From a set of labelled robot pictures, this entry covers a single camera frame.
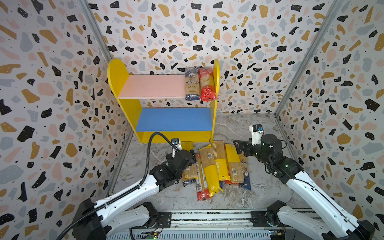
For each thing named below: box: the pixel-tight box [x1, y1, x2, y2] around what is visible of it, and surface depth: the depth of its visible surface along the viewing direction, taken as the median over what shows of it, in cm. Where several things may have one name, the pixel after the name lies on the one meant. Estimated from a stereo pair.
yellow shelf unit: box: [107, 58, 220, 144], surface depth 85 cm
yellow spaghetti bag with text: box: [211, 140, 231, 182], surface depth 92 cm
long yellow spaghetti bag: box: [199, 144, 224, 198], surface depth 87 cm
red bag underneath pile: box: [224, 180, 239, 185], surface depth 86 cm
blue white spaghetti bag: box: [184, 67, 201, 101], surface depth 76 cm
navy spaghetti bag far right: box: [239, 154, 251, 191], surface depth 89 cm
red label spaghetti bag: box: [195, 153, 211, 202], surface depth 85 cm
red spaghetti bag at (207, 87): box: [199, 67, 218, 102], surface depth 74 cm
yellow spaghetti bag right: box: [224, 143, 245, 184], surface depth 87 cm
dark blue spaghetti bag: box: [182, 178, 197, 187], surface depth 85 cm
